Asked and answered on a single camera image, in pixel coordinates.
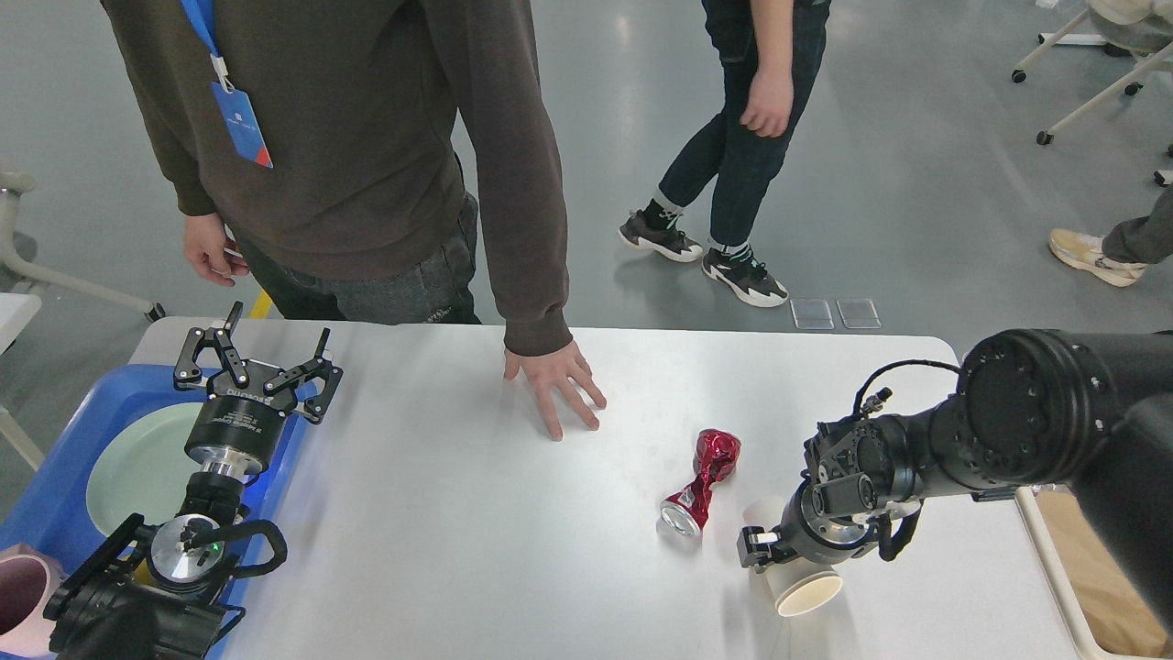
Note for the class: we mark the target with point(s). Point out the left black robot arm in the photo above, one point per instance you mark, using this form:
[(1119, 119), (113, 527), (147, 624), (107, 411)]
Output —
[(155, 590)]

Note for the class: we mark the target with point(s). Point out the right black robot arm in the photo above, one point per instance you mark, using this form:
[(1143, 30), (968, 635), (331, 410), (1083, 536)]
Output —
[(1031, 407)]

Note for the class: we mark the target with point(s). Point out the pink mug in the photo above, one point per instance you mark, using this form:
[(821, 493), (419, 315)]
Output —
[(28, 579)]

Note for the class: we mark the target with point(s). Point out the brown paper bag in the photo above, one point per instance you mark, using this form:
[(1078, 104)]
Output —
[(1118, 618)]

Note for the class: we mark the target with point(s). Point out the beige plastic bin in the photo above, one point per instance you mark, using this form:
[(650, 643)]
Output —
[(1069, 607)]

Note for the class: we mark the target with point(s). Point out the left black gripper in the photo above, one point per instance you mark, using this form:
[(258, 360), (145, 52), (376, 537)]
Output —
[(239, 425)]

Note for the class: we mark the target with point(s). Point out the person in black clothes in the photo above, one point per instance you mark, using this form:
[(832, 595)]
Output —
[(356, 103)]

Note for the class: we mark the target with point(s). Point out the grey office chair left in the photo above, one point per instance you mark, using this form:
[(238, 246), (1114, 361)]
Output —
[(19, 251)]

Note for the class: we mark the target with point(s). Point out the crushed red can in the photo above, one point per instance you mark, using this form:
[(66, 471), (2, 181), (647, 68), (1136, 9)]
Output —
[(715, 458)]

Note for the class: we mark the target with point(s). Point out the person in dark sneakers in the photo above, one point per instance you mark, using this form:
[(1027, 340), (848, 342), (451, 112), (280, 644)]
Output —
[(707, 202)]

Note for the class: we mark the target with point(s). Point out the light green plate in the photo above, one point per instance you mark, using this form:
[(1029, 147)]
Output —
[(145, 469)]

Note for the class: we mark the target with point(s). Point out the blue plastic tray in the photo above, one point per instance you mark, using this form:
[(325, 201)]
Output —
[(53, 517)]

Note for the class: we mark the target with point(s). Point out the hand of person in black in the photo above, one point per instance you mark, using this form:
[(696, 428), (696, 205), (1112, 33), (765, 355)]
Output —
[(563, 375)]

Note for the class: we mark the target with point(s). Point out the white chair base right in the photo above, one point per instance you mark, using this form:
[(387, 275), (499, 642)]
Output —
[(1126, 43)]

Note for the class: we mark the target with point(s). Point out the white side table corner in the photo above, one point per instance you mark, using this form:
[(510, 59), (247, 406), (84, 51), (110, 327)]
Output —
[(17, 311)]

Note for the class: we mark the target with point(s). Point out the white paper cup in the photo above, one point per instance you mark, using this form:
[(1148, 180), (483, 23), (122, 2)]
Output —
[(800, 585)]

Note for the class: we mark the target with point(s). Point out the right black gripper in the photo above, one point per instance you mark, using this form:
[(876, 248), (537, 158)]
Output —
[(823, 540)]

